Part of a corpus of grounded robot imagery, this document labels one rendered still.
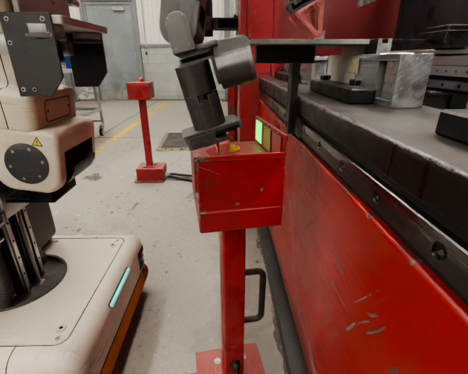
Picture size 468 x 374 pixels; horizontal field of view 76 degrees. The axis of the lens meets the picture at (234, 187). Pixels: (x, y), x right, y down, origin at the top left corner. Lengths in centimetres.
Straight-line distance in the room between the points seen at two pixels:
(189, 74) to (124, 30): 776
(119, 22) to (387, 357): 816
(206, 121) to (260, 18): 121
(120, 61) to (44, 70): 752
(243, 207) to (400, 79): 36
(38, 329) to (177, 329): 49
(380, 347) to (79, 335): 76
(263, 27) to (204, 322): 138
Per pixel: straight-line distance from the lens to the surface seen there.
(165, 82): 808
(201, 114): 51
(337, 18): 176
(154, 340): 128
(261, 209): 56
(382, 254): 42
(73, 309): 106
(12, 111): 86
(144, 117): 255
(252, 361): 105
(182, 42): 50
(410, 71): 65
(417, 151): 35
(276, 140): 56
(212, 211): 55
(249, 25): 167
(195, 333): 128
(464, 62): 94
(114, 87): 838
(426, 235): 35
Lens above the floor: 96
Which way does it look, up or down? 23 degrees down
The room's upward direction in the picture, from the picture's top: straight up
